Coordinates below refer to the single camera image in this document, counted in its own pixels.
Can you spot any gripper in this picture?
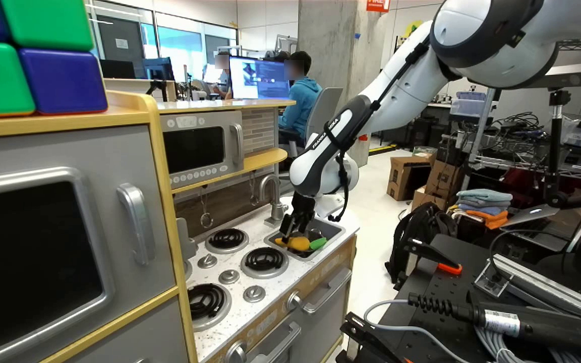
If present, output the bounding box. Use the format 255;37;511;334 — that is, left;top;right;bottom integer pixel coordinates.
279;193;318;244

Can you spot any carrot plush toy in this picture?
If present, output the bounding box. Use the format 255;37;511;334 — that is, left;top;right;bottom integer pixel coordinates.
274;235;328;253

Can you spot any toy kitchen sink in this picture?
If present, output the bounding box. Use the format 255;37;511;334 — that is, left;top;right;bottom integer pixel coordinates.
264;216;346;262

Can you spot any toy kitchen tap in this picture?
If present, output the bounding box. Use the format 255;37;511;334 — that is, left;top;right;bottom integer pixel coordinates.
258;173;288;228

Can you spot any toy stove burner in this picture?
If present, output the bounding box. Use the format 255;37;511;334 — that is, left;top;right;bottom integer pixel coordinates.
240;246;289;280
204;227;250;255
188;282;232;332

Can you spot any toy microwave door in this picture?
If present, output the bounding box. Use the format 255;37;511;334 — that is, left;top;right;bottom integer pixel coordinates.
161;110;245;190

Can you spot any toy kitchen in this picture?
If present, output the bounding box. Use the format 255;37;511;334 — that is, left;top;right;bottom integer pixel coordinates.
0;90;360;363

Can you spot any black backpack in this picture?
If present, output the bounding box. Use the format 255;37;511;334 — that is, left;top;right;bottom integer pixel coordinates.
385;202;456;291

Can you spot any grey office chair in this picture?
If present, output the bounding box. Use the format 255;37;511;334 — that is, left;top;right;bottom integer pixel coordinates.
279;87;344;158

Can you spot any person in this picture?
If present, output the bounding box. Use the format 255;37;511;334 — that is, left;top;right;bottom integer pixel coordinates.
278;50;323;148
212;51;234;100

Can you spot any stack of cardboard boxes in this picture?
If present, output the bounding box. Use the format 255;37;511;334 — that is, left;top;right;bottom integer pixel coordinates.
386;155;466;211

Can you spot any black clamp with orange tip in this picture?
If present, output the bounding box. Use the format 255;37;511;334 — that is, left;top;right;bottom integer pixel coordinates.
403;237;464;276

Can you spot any lit monitor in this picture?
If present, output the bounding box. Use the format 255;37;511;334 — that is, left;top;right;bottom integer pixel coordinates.
228;55;292;100

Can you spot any stack of folded towels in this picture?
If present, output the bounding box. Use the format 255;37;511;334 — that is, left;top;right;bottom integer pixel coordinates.
448;189;514;230

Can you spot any clear plastic bin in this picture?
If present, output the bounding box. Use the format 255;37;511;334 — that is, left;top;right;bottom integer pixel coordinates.
450;91;499;118

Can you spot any row of dark monitors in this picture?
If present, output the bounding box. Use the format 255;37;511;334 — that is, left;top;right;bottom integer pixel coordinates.
99;56;176;82

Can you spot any silver laptop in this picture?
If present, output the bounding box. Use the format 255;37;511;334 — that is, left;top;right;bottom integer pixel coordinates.
501;204;562;228

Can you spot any large grey cabinet door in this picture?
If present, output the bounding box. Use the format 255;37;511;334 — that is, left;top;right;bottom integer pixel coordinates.
0;125;178;363

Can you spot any toy oven door handle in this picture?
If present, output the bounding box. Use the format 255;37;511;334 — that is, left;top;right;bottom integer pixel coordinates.
298;267;353;316

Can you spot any toy microwave door handle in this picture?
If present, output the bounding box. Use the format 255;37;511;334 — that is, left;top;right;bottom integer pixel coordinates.
228;123;245;168

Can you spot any toy drawer handle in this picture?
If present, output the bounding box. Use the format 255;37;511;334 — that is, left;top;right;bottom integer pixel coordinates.
250;322;302;363

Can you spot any grey cable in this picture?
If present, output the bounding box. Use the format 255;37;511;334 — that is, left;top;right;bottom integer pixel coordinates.
363;298;479;363

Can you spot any large cabinet door handle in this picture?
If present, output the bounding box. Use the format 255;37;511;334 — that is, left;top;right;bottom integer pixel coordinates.
116;182;156;267

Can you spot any aluminium rail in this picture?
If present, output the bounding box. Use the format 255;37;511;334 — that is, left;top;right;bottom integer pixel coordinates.
474;253;581;324

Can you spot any thick black cable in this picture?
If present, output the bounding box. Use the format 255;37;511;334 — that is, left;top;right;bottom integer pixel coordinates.
407;292;581;355

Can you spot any camera on mount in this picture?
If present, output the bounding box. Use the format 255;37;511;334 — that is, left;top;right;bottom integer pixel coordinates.
521;61;581;209

